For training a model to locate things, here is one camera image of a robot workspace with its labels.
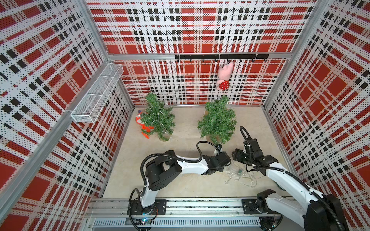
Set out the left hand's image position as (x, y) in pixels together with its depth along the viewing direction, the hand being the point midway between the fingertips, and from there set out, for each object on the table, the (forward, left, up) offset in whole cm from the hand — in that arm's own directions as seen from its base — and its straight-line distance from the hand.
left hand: (220, 161), depth 89 cm
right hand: (+2, -10, +6) cm, 12 cm away
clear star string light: (+21, +34, +18) cm, 44 cm away
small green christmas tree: (+15, +2, +20) cm, 25 cm away
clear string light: (-7, -10, 0) cm, 12 cm away
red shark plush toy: (+24, +52, +2) cm, 57 cm away
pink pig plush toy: (+46, -4, +32) cm, 56 cm away
